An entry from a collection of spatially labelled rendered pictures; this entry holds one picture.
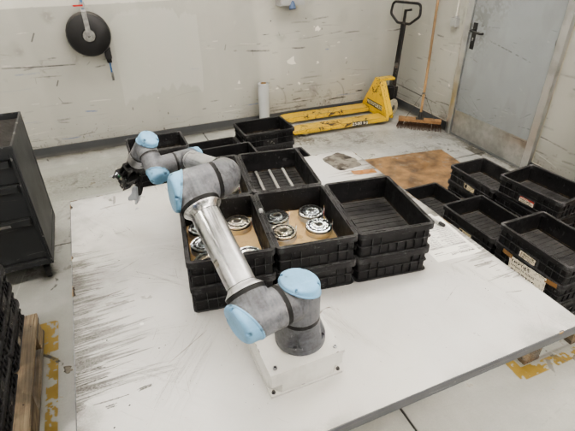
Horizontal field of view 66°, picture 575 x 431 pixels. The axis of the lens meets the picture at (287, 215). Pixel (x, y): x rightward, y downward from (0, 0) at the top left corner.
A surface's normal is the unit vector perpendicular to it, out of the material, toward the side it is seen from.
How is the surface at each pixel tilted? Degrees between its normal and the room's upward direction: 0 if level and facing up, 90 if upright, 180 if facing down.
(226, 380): 0
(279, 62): 90
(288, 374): 90
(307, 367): 90
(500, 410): 0
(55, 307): 0
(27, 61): 90
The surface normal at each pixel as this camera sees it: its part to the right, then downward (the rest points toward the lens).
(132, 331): 0.00, -0.85
